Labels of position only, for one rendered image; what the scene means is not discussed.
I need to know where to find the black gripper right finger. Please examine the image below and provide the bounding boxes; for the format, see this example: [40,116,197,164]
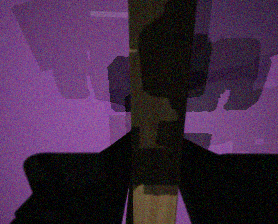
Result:
[179,138,278,224]

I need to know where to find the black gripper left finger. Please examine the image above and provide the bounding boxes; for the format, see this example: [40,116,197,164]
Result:
[24,131,132,224]

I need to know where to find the wooden board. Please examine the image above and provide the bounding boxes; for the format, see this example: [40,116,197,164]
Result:
[128,0,198,224]

